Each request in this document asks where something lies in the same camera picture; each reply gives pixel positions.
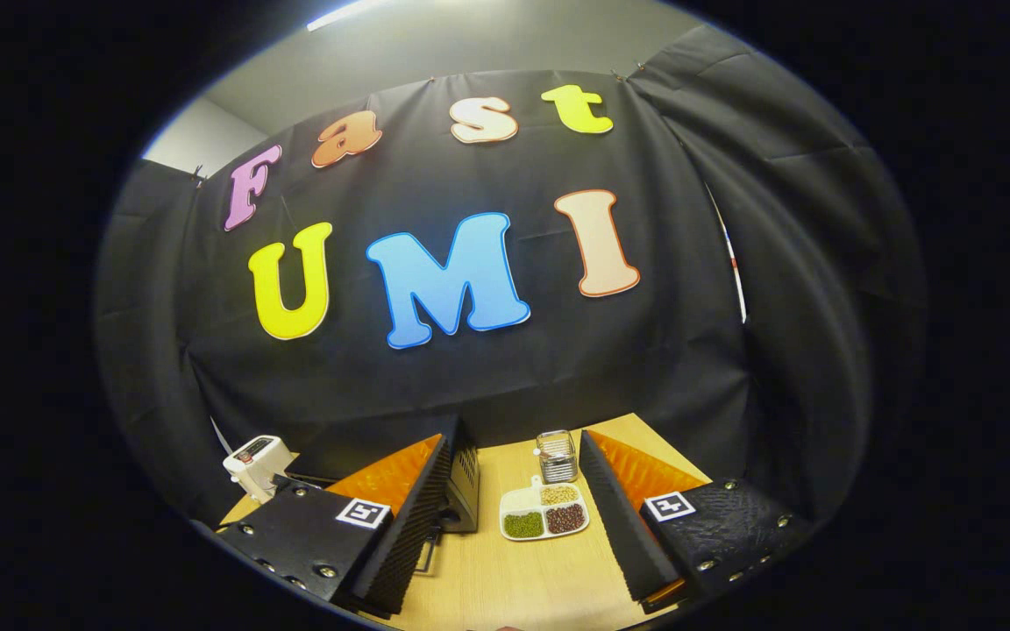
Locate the pile of yellow soybeans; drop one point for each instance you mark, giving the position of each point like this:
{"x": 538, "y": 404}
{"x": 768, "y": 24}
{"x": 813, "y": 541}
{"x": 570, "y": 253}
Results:
{"x": 559, "y": 494}

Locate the pile of red beans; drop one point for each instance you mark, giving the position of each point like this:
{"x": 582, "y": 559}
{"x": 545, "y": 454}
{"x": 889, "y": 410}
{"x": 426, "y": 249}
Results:
{"x": 565, "y": 519}

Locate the black backdrop cloth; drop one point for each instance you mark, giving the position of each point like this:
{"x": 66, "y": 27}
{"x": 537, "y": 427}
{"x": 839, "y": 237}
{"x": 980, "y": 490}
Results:
{"x": 514, "y": 368}

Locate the metal mesh holder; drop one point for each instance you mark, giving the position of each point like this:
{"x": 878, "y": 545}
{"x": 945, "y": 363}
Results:
{"x": 556, "y": 457}

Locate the white kitchen appliance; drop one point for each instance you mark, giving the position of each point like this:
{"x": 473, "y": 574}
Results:
{"x": 255, "y": 460}

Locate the pile of green mung beans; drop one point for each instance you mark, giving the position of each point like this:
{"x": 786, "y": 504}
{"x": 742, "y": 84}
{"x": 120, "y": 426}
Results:
{"x": 523, "y": 525}

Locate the black electric oven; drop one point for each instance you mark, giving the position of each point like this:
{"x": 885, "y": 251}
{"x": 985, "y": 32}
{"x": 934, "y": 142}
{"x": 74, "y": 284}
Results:
{"x": 465, "y": 486}

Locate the white divided tray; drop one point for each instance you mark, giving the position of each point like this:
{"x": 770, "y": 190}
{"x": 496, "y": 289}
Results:
{"x": 521, "y": 499}

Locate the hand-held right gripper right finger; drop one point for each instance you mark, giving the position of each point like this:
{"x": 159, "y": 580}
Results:
{"x": 623, "y": 526}

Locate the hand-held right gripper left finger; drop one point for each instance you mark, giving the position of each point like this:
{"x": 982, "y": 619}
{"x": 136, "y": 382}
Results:
{"x": 408, "y": 526}

